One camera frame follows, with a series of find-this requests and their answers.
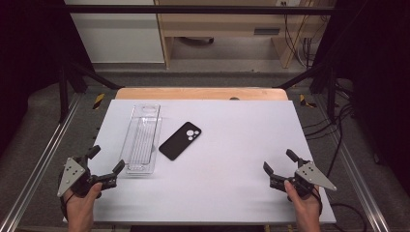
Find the white cabinet panel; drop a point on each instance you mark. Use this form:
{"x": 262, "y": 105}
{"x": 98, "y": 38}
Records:
{"x": 119, "y": 38}

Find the black horizontal frame bar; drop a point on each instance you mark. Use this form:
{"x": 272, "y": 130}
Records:
{"x": 193, "y": 9}

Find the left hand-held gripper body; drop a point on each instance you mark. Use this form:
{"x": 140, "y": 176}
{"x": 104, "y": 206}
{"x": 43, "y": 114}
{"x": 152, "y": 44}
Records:
{"x": 74, "y": 175}

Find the person's left hand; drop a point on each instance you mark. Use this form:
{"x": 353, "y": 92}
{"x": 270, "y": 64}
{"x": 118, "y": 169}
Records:
{"x": 80, "y": 206}

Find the office chair base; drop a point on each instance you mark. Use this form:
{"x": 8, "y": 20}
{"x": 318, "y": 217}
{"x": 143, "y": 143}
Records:
{"x": 196, "y": 40}

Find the aluminium floor rail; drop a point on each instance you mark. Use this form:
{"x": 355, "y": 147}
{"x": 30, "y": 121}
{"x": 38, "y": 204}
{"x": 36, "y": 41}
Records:
{"x": 38, "y": 161}
{"x": 351, "y": 161}

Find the black phone case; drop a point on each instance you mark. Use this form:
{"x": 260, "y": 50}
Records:
{"x": 177, "y": 143}

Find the person's right hand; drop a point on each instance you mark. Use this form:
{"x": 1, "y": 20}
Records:
{"x": 306, "y": 208}

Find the dark table grommet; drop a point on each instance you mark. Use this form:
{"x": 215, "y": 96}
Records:
{"x": 234, "y": 98}

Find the black curtain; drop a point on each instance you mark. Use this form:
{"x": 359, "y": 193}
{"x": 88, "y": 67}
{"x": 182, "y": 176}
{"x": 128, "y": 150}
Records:
{"x": 29, "y": 58}
{"x": 380, "y": 80}

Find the wooden office desk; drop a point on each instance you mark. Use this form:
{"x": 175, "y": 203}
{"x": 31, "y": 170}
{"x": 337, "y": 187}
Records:
{"x": 222, "y": 24}

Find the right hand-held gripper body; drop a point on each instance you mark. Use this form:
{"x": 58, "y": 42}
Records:
{"x": 311, "y": 175}

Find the clear plastic tray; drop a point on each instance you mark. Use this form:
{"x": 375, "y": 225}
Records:
{"x": 141, "y": 141}

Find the black diagonal frame brace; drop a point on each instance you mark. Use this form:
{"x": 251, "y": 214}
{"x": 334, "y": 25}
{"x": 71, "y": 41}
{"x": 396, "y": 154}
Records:
{"x": 299, "y": 77}
{"x": 96, "y": 75}

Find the yellow black hazard tape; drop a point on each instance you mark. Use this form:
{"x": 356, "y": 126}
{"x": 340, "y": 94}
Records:
{"x": 98, "y": 101}
{"x": 305, "y": 101}

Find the black upright frame post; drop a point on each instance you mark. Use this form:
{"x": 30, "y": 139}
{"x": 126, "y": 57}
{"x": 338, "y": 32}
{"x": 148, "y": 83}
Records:
{"x": 64, "y": 96}

